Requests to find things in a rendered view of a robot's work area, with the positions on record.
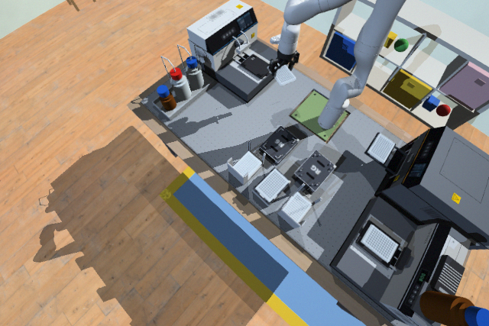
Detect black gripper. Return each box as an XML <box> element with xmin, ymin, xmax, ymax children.
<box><xmin>268</xmin><ymin>49</ymin><xmax>300</xmax><ymax>77</ymax></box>

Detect red bottle cap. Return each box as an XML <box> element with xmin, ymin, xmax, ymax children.
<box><xmin>170</xmin><ymin>68</ymin><xmax>182</xmax><ymax>79</ymax></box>

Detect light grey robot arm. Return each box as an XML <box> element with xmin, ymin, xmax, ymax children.
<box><xmin>270</xmin><ymin>0</ymin><xmax>406</xmax><ymax>129</ymax></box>

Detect brown bottle body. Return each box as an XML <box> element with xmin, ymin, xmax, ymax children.
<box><xmin>419</xmin><ymin>290</ymin><xmax>474</xmax><ymax>326</ymax></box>

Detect brown glass bottle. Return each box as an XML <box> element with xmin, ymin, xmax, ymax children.
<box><xmin>159</xmin><ymin>92</ymin><xmax>176</xmax><ymax>111</ymax></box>

